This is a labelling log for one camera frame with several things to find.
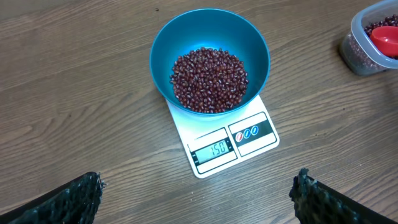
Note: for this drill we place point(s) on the teal blue bowl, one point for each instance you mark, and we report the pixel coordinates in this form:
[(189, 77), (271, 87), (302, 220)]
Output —
[(216, 29)]

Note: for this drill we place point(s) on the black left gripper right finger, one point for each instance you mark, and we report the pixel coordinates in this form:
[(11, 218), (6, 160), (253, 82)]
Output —
[(315, 202)]

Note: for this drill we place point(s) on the clear plastic container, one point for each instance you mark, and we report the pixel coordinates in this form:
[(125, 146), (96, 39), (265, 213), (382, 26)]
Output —
[(357, 50)]

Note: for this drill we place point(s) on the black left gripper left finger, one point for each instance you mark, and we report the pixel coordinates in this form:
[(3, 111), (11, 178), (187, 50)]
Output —
[(74, 202)]

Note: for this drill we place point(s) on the red beans in bowl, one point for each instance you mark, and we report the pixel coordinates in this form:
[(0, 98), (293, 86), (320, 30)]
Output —
[(209, 80)]

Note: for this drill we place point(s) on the white digital kitchen scale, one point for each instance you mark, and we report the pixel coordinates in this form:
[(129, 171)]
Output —
[(215, 143)]

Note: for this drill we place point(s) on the red measuring scoop blue handle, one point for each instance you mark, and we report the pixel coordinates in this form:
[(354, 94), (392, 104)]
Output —
[(385, 40)]

